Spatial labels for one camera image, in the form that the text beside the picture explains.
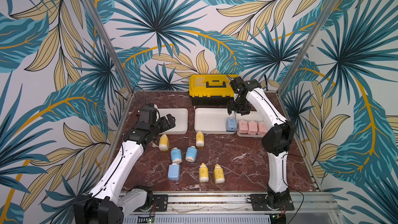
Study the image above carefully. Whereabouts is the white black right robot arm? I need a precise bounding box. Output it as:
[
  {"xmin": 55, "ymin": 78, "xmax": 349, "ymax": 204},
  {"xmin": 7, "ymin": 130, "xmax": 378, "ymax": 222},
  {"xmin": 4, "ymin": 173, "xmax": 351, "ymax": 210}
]
[{"xmin": 227, "ymin": 76, "xmax": 296, "ymax": 210}]

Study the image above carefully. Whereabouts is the yellow pencil sharpener upper middle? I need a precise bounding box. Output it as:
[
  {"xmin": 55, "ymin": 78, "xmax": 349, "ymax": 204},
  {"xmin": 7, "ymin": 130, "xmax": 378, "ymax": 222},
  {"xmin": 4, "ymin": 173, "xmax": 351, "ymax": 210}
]
[{"xmin": 195, "ymin": 131, "xmax": 205, "ymax": 147}]

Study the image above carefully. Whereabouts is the white storage tray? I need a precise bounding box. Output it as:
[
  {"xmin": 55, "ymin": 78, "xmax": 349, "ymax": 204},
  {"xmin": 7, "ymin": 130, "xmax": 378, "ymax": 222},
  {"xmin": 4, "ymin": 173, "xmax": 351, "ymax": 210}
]
[
  {"xmin": 194, "ymin": 108, "xmax": 234, "ymax": 134},
  {"xmin": 158, "ymin": 108, "xmax": 188, "ymax": 134},
  {"xmin": 234, "ymin": 111, "xmax": 265, "ymax": 139}
]

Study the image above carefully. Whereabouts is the white middle storage tray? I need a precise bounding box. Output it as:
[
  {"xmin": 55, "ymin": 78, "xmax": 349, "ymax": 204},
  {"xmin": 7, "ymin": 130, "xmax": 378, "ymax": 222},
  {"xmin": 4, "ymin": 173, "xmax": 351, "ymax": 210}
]
[{"xmin": 194, "ymin": 108, "xmax": 234, "ymax": 134}]

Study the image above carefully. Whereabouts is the yellow pencil sharpener lower right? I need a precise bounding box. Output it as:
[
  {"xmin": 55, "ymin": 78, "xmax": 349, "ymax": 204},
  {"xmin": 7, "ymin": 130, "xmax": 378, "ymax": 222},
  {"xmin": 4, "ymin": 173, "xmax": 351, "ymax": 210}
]
[{"xmin": 214, "ymin": 164, "xmax": 225, "ymax": 184}]

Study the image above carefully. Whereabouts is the white right storage tray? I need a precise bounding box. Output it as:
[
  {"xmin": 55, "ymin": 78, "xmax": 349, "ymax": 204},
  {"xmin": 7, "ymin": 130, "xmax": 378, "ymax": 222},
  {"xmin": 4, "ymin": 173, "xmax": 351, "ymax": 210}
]
[{"xmin": 234, "ymin": 111, "xmax": 265, "ymax": 139}]

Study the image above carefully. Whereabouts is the yellow pencil sharpener lower left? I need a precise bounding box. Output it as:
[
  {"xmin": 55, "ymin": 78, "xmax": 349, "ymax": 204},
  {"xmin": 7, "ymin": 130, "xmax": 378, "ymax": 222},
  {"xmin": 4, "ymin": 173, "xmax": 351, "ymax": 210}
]
[{"xmin": 199, "ymin": 163, "xmax": 209, "ymax": 183}]

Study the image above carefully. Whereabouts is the pink pencil sharpener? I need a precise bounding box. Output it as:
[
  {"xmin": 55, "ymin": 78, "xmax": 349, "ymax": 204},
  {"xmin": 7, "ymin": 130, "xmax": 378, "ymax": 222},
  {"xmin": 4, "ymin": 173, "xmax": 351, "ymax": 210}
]
[
  {"xmin": 247, "ymin": 121, "xmax": 258, "ymax": 135},
  {"xmin": 237, "ymin": 120, "xmax": 249, "ymax": 134},
  {"xmin": 257, "ymin": 121, "xmax": 268, "ymax": 136}
]

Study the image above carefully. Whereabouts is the blue pencil sharpener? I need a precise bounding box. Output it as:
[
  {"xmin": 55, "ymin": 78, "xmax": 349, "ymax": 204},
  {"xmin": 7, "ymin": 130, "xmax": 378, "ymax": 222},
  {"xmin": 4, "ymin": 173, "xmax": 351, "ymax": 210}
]
[
  {"xmin": 167, "ymin": 163, "xmax": 180, "ymax": 181},
  {"xmin": 171, "ymin": 147, "xmax": 182, "ymax": 164},
  {"xmin": 185, "ymin": 146, "xmax": 198, "ymax": 163},
  {"xmin": 226, "ymin": 118, "xmax": 237, "ymax": 132}
]

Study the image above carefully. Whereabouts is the yellow pencil sharpener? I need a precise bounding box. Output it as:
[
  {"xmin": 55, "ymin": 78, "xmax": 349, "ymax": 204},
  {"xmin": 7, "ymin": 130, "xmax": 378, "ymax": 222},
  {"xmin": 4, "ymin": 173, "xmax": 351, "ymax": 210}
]
[
  {"xmin": 199, "ymin": 163, "xmax": 209, "ymax": 183},
  {"xmin": 195, "ymin": 131, "xmax": 205, "ymax": 147},
  {"xmin": 159, "ymin": 134, "xmax": 170, "ymax": 152},
  {"xmin": 214, "ymin": 164, "xmax": 225, "ymax": 184}
]

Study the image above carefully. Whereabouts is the blue pencil sharpener bottom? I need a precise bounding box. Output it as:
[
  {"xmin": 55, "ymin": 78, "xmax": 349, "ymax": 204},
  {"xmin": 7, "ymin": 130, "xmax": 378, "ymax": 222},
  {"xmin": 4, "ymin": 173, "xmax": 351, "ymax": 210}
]
[{"xmin": 167, "ymin": 163, "xmax": 180, "ymax": 181}]

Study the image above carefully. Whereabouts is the yellow black toolbox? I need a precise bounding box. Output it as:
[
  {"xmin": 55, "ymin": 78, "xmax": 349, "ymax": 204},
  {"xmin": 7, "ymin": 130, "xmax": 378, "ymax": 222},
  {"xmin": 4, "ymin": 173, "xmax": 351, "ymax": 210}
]
[{"xmin": 189, "ymin": 74, "xmax": 238, "ymax": 106}]

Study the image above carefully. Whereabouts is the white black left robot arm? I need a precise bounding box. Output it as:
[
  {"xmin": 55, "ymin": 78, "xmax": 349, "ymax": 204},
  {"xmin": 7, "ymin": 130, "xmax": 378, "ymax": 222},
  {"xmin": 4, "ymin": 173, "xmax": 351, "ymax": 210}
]
[{"xmin": 73, "ymin": 104, "xmax": 176, "ymax": 224}]

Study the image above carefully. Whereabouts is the white left storage tray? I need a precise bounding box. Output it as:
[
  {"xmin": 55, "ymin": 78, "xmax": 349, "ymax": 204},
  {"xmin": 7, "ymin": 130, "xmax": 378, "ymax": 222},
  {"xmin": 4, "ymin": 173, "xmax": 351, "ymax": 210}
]
[{"xmin": 158, "ymin": 108, "xmax": 188, "ymax": 134}]

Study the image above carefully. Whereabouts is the yellow pencil sharpener far left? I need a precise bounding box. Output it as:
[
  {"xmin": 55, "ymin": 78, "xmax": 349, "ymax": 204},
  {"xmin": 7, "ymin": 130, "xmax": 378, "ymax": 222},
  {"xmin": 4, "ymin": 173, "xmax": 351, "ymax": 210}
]
[{"xmin": 159, "ymin": 134, "xmax": 170, "ymax": 152}]

